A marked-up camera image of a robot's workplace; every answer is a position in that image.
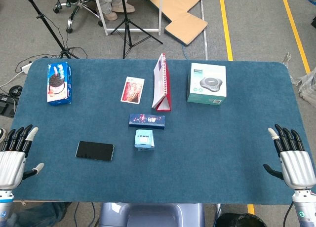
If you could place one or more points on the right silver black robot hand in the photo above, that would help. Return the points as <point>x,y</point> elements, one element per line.
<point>295,166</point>

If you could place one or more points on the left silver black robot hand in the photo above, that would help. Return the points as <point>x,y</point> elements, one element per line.
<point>10,164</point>

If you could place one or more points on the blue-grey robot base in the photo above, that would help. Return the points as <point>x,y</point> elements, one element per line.
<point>153,215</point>

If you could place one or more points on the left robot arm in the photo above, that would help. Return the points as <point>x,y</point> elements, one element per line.
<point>5,204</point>

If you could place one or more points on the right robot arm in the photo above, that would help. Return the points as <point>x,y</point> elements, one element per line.
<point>304,207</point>

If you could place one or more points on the black smartphone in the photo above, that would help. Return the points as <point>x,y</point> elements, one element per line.
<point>95,151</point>

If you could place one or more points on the black foot pedal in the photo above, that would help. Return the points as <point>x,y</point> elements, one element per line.
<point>7,104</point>

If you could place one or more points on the black bag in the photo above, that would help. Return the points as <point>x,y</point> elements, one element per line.
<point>240,220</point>

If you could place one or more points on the clear plastic wrapping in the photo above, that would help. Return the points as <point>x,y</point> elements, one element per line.
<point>306,85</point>

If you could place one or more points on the blue Oreo cookie box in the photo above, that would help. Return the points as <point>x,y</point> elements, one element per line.
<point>58,84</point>

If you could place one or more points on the white power strip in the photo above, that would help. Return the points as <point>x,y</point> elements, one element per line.
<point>26,67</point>

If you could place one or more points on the white speakerphone box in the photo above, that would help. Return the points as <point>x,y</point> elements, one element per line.
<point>207,85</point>

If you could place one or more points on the small light blue box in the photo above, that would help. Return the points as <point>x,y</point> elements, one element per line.
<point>144,140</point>

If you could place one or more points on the blue felt table mat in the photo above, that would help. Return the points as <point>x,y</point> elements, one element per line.
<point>158,167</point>

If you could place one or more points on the red picture card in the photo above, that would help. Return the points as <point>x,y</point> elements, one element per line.
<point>132,90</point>

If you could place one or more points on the dark blue long box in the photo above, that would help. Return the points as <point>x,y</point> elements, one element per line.
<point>146,121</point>

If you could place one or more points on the black tripod stand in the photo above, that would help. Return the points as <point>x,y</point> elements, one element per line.
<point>47,24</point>
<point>127,24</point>

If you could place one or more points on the red spiral desk calendar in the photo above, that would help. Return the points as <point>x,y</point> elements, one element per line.
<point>161,85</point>

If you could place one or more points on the office chair base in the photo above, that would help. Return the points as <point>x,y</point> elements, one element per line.
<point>74,7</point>

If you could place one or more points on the person's legs and shoes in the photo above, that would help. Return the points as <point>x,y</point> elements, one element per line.
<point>113,5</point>

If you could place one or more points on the flattened cardboard sheet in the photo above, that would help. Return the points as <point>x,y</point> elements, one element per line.
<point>180,12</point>

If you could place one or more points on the white metal frame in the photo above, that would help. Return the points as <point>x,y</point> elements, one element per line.
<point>123,22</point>

